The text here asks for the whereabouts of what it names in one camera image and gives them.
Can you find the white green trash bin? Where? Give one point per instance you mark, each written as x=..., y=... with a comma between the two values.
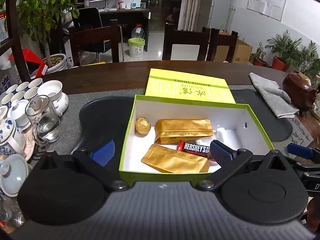
x=136, y=47

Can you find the glass pitcher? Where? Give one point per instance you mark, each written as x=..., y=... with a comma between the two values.
x=45, y=123

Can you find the potted palm red pot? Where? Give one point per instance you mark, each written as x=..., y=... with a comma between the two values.
x=285, y=50

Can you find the large water bottle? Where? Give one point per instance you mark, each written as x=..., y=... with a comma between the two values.
x=137, y=32

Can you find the dark wooden desk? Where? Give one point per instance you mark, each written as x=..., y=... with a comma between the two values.
x=128, y=19

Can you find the dark wooden chair left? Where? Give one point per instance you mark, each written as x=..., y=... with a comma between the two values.
x=91, y=36

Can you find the Hershey's chocolate bar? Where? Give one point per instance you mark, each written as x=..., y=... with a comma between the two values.
x=195, y=149

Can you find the grey folded towel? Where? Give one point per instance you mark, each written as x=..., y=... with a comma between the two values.
x=277, y=99

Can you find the brown wooden pig jar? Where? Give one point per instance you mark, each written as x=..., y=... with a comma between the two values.
x=301, y=93

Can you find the dark wooden chair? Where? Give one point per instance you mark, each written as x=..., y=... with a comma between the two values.
x=183, y=37
x=216, y=39
x=91, y=36

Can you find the dark wooden chair right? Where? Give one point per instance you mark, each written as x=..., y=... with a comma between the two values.
x=216, y=39

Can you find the dark wooden chair middle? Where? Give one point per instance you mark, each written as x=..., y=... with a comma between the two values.
x=183, y=37

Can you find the white porcelain strainer cup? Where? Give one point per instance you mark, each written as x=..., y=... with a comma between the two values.
x=53, y=89

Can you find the dark wooden shelf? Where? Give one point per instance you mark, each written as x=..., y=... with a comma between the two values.
x=13, y=41

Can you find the grey stone tea tray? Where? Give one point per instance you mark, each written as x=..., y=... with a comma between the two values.
x=70, y=124

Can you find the yellow shoe box lid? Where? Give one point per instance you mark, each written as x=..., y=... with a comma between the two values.
x=186, y=86

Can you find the lower gold foil pouch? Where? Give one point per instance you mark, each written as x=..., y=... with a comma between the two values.
x=167, y=160

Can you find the white lidded gaiwan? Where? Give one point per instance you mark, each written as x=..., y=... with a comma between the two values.
x=17, y=113

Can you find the white refrigerator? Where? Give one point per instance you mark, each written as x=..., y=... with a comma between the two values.
x=213, y=14

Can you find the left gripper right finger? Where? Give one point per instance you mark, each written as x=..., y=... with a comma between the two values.
x=232, y=163

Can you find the upper gold foil pouch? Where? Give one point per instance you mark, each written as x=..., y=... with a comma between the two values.
x=170, y=131

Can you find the gold foil chocolate ball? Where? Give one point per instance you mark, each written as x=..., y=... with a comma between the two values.
x=142, y=126

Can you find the large green potted tree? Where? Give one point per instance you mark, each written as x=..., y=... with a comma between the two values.
x=36, y=19

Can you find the gold foil pouch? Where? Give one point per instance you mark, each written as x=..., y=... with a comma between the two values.
x=167, y=160
x=170, y=131

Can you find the cardboard box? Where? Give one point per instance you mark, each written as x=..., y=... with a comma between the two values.
x=241, y=54

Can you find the black office chair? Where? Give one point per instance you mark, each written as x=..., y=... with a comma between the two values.
x=89, y=18

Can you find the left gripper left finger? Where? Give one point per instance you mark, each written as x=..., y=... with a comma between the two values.
x=94, y=164

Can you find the small white tea cup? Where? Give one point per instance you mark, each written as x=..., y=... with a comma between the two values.
x=31, y=93
x=18, y=96
x=23, y=87
x=12, y=89
x=35, y=83
x=6, y=101

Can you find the white gaiwan lid bowl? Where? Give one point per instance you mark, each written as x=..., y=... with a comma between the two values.
x=14, y=171

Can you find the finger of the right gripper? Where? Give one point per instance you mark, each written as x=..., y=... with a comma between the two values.
x=302, y=151

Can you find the blue white porcelain teapot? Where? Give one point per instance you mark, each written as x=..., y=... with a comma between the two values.
x=12, y=138

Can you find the white plastic wrapper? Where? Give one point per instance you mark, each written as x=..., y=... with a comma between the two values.
x=226, y=136

